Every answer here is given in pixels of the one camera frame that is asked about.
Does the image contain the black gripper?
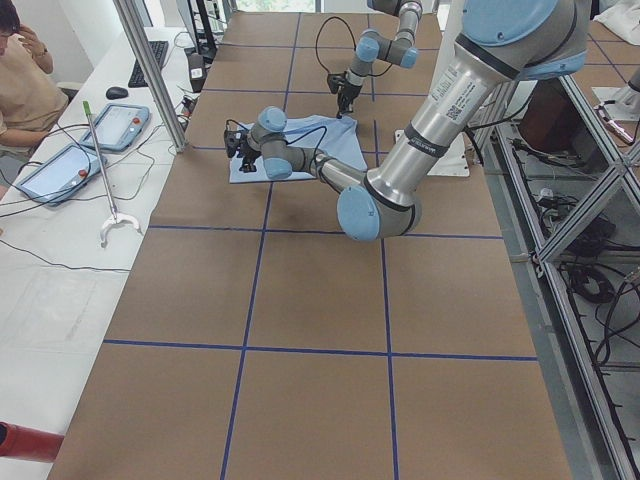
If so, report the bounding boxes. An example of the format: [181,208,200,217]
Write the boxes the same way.
[336,81,361,119]
[238,137,261,173]

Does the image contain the light blue t-shirt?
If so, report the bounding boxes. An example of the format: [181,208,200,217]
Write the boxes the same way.
[229,115,367,184]

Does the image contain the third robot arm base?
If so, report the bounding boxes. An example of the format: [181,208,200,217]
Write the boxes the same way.
[592,70,639,121]

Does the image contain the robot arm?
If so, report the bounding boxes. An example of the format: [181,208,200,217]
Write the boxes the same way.
[327,0,423,118]
[224,0,591,241]

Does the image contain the teach pendant far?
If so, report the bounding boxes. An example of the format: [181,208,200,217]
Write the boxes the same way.
[92,103,150,153]

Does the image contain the teach pendant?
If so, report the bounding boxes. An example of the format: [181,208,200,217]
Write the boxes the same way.
[16,144,101,206]
[92,103,150,153]

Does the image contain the black keyboard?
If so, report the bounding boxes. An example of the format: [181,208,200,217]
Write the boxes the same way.
[127,40,170,89]

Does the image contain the reacher grabber tool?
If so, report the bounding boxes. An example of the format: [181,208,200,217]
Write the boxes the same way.
[82,100,142,248]

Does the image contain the black computer mouse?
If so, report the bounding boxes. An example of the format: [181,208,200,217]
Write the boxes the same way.
[105,86,129,100]

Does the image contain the teach pendant near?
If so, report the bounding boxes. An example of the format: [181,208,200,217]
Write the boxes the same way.
[16,144,101,206]

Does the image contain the seated person beige shirt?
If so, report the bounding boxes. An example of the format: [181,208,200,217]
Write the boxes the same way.
[1,1,69,151]

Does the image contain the red fire extinguisher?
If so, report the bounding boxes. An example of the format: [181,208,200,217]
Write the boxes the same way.
[1,422,64,463]

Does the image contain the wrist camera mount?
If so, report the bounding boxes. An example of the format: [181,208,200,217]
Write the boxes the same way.
[224,129,246,159]
[326,72,346,95]

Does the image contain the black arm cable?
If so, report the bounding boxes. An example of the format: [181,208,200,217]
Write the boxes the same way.
[314,16,396,79]
[224,117,330,166]

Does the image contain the white camera pillar base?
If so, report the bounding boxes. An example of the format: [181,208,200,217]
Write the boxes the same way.
[384,1,469,176]

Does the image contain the aluminium frame post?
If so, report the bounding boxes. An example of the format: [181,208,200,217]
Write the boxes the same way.
[113,0,187,153]

